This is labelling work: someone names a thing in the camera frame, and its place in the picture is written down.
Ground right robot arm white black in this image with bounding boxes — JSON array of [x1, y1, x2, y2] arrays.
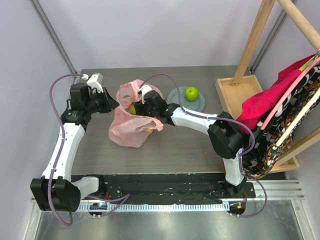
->
[[130, 90, 246, 198]]

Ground patterned black orange cloth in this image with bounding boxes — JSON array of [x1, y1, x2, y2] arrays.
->
[[241, 62, 320, 180]]

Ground magenta cloth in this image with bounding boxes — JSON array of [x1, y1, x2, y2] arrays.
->
[[223, 54, 316, 176]]

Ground wooden upright post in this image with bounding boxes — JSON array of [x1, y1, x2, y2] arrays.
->
[[231, 0, 275, 86]]

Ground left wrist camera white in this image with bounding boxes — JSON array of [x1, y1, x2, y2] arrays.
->
[[81, 73, 103, 94]]

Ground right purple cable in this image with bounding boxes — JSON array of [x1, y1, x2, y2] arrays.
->
[[138, 73, 268, 219]]

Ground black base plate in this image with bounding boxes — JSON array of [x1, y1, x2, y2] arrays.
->
[[69, 171, 257, 206]]

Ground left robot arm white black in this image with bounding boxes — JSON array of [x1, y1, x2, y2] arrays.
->
[[30, 82, 119, 212]]

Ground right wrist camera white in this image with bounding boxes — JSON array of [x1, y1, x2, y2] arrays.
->
[[137, 85, 152, 104]]

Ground grey plate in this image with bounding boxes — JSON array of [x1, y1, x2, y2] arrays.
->
[[166, 86, 205, 112]]

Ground white slotted cable duct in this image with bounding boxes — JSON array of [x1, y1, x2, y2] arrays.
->
[[77, 201, 230, 213]]

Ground green pear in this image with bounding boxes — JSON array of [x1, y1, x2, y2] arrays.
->
[[129, 104, 137, 115]]

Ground wooden round pole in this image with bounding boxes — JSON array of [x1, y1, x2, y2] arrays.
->
[[277, 0, 320, 52]]

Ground cream hanger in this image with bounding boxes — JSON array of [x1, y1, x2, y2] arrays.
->
[[276, 89, 320, 147]]

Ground purple cable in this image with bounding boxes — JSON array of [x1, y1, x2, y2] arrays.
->
[[138, 73, 268, 219], [49, 72, 131, 226]]

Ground pink plastic bag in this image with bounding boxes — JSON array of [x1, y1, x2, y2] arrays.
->
[[108, 79, 164, 148]]

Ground green apple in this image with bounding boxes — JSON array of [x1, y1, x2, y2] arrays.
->
[[184, 87, 200, 102]]

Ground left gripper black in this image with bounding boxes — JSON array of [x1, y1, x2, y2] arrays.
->
[[85, 87, 119, 115]]

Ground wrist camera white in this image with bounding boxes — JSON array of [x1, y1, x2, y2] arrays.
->
[[137, 85, 152, 104], [81, 73, 103, 94]]

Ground aluminium frame rail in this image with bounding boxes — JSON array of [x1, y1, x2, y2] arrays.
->
[[29, 0, 77, 73]]

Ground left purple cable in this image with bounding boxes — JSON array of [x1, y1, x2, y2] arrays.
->
[[49, 72, 131, 226]]

